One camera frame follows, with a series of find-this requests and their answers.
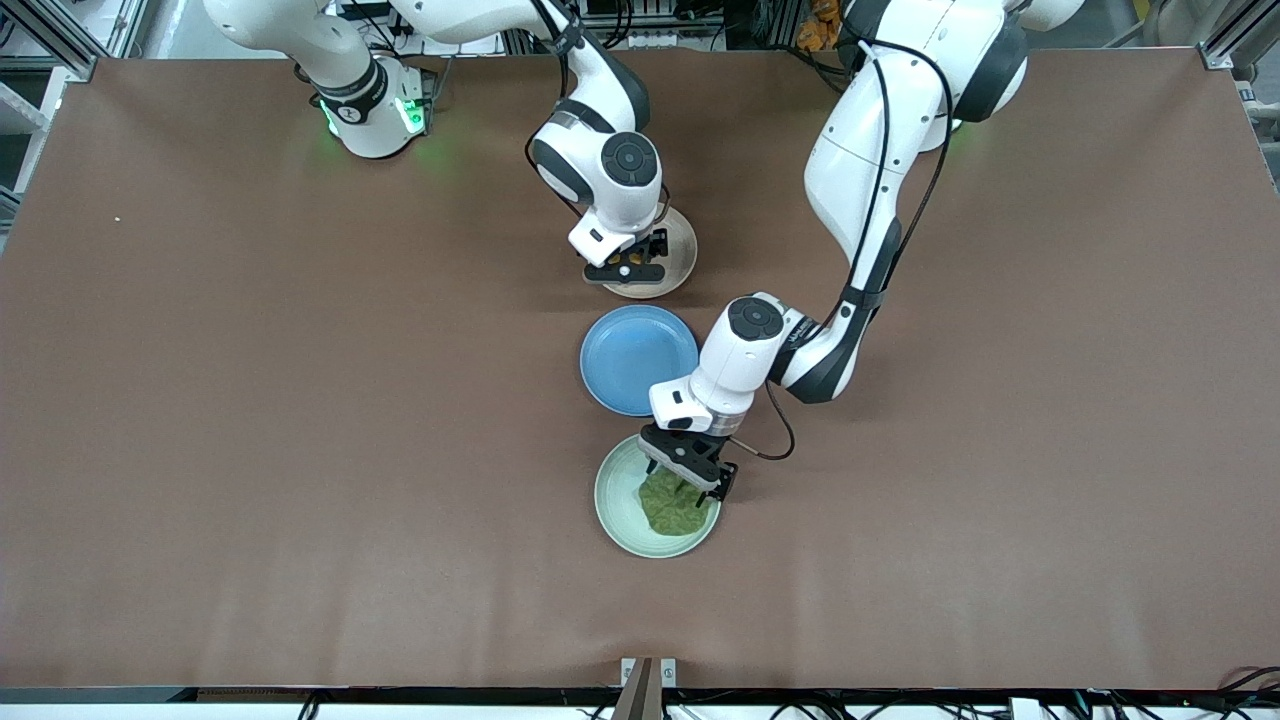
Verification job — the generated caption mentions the orange snack bag pile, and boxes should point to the orange snack bag pile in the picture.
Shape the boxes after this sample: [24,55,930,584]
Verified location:
[797,0,848,53]

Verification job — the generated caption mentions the green lettuce leaf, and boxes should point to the green lettuce leaf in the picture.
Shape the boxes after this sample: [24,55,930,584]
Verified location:
[638,468,716,537]

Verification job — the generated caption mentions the black loose cable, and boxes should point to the black loose cable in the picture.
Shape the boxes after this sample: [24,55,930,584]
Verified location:
[1215,665,1280,694]

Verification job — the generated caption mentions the blue plate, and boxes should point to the blue plate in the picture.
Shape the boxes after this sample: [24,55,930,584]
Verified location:
[580,305,700,418]

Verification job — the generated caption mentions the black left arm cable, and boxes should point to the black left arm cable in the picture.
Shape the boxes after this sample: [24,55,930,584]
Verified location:
[735,38,953,462]

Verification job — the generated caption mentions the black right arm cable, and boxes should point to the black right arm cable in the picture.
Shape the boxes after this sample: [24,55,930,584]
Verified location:
[524,0,673,233]

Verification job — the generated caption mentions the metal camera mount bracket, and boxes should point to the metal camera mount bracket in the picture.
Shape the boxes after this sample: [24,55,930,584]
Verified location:
[620,657,678,720]

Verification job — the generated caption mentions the beige plate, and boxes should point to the beige plate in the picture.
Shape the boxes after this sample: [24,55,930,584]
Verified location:
[600,205,699,300]

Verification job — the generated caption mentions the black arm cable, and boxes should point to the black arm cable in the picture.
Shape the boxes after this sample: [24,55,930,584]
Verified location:
[735,38,953,462]
[524,0,673,233]

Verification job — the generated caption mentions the pale green plate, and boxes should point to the pale green plate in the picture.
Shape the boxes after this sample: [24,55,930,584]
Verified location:
[594,433,723,559]

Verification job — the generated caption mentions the black base cable bundle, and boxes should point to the black base cable bundle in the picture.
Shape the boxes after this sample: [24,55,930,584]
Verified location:
[795,45,851,93]

